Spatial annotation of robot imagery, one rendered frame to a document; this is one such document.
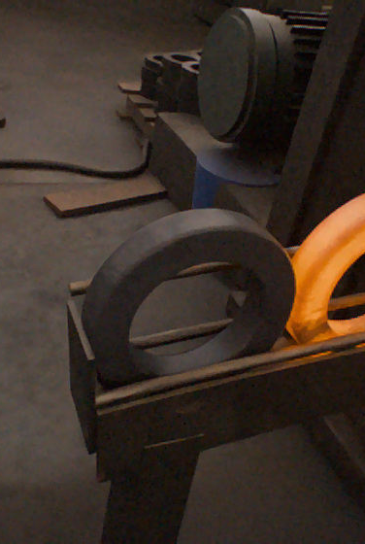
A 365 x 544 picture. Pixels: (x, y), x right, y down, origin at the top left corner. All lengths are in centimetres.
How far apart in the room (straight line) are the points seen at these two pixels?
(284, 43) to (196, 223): 146
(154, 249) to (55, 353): 102
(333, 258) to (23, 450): 86
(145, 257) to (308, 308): 18
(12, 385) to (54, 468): 24
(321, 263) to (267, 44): 136
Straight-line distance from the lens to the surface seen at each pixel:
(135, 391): 47
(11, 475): 119
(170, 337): 53
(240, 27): 184
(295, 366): 53
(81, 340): 45
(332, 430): 130
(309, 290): 51
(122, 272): 42
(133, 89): 290
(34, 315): 152
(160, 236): 42
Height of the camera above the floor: 94
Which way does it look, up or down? 33 degrees down
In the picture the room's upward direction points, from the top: 11 degrees clockwise
